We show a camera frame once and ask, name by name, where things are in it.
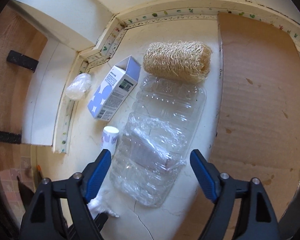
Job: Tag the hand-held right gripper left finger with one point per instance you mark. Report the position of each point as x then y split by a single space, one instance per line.
97 172

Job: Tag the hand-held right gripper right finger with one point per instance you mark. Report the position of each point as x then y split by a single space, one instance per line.
203 172

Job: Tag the blue white carton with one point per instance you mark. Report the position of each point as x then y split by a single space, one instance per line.
107 97

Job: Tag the white tissue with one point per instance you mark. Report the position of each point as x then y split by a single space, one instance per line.
100 205

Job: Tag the cutting board rack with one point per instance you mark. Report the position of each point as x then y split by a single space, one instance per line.
22 60

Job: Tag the small orange scrap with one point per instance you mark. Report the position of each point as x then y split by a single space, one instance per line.
39 168

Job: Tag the crumpled clear plastic bag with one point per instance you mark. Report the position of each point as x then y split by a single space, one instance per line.
78 86

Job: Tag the wooden cutting board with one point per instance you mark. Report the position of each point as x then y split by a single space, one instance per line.
5 92

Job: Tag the small white purple bottle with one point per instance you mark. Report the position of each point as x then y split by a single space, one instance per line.
110 137

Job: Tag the beige loofah sponge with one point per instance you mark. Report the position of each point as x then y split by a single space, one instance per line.
175 62

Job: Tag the brown cardboard sheet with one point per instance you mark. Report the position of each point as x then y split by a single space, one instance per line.
260 92

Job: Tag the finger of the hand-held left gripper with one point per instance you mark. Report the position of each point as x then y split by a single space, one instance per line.
102 218

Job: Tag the clear plastic bottle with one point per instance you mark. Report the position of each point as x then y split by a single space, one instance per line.
165 100

